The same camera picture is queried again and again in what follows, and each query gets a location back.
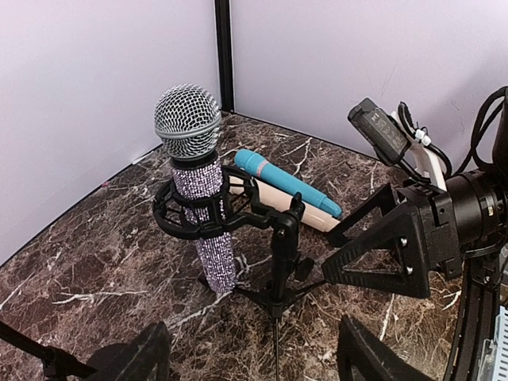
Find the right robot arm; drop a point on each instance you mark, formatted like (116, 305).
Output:
(479, 199)

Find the white cable tray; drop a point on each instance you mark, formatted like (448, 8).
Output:
(493, 364)

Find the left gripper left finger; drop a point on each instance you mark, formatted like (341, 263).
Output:
(146, 357)

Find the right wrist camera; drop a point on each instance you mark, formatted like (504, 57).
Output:
(399, 142)

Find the black tripod shock-mount stand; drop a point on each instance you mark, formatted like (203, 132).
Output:
(239, 205)

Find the blue microphone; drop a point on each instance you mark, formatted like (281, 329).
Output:
(256, 165)

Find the glitter silver-head microphone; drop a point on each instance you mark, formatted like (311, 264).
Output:
(187, 120)

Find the black stand of beige microphone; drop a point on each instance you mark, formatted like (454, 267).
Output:
(57, 364)

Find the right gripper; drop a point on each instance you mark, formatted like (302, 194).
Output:
(396, 253)

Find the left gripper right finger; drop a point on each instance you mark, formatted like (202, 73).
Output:
(359, 348)

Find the right black frame post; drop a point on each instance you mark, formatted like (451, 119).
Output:
(225, 53)

